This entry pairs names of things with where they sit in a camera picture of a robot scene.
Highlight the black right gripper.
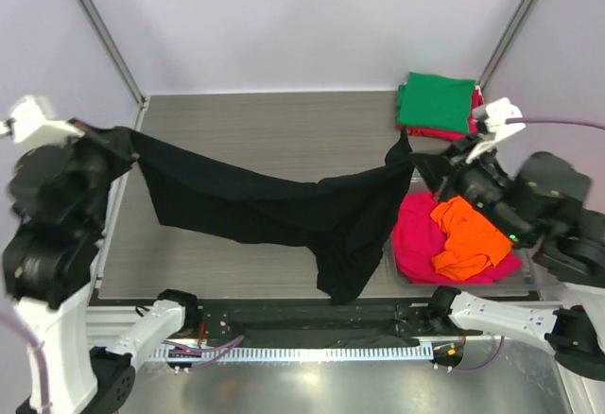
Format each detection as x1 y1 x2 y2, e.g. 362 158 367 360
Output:
406 129 529 244

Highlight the white slotted cable duct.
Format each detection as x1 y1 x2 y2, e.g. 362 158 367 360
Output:
147 342 434 364

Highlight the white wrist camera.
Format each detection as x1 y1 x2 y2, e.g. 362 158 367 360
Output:
1 95 84 149
466 97 526 164

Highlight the black t shirt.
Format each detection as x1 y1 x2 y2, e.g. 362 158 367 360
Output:
98 127 413 304

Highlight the aluminium front rail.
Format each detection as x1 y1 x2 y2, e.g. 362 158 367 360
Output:
84 304 573 339

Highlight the orange crumpled t shirt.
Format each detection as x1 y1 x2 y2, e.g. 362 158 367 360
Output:
430 196 512 281

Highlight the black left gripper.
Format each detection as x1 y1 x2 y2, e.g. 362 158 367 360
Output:
48 117 137 234

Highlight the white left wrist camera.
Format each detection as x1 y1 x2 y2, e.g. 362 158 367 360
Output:
1 95 84 149

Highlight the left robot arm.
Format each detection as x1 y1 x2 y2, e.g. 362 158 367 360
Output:
2 121 201 413

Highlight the aluminium frame post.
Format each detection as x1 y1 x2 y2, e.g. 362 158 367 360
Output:
477 0 539 93
76 0 146 109

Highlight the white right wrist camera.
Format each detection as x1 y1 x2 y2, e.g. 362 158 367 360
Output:
466 97 526 164

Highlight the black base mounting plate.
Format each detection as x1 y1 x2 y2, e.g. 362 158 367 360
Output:
199 298 462 349

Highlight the left aluminium frame post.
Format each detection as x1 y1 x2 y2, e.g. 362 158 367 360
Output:
76 0 146 109

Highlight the pink folded t shirt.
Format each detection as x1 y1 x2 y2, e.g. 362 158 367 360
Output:
397 85 484 142

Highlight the pink crumpled t shirt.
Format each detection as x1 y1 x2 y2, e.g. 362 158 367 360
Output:
390 190 524 285

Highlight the clear plastic bin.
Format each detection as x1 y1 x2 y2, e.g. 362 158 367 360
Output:
389 172 563 292

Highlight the right aluminium frame post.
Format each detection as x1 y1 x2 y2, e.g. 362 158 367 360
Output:
477 0 539 93

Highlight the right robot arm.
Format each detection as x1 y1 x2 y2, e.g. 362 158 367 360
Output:
411 134 604 381

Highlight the green folded t shirt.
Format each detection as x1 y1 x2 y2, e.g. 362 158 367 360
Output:
396 72 475 134

